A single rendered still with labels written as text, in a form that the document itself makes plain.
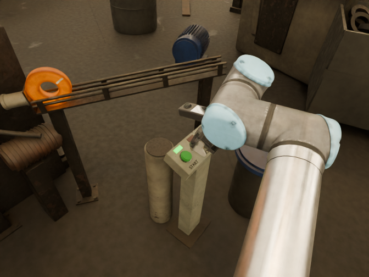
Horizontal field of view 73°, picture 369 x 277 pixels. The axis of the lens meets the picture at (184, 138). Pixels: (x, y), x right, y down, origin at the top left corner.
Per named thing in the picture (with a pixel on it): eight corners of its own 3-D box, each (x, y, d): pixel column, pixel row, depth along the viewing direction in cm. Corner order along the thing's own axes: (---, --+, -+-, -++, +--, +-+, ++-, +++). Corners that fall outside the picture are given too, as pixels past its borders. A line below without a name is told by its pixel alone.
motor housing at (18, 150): (38, 213, 134) (-11, 141, 97) (74, 187, 147) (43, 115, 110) (51, 228, 128) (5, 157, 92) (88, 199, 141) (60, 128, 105)
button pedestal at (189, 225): (162, 233, 129) (160, 149, 87) (190, 201, 143) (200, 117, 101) (186, 253, 122) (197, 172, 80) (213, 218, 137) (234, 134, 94)
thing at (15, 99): (9, 104, 99) (1, 91, 95) (33, 99, 100) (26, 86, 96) (6, 112, 95) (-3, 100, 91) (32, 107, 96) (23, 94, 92)
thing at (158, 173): (145, 214, 136) (138, 147, 101) (160, 200, 143) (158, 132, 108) (162, 228, 131) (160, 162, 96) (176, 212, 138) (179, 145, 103)
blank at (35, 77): (53, 108, 104) (52, 113, 102) (16, 84, 93) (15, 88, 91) (80, 86, 101) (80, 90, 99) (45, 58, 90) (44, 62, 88)
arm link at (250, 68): (232, 65, 49) (245, 43, 55) (207, 105, 59) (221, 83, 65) (273, 90, 49) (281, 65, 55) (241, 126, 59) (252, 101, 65)
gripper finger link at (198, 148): (197, 165, 80) (208, 151, 73) (184, 153, 81) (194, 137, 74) (202, 159, 82) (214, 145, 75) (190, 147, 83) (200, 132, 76)
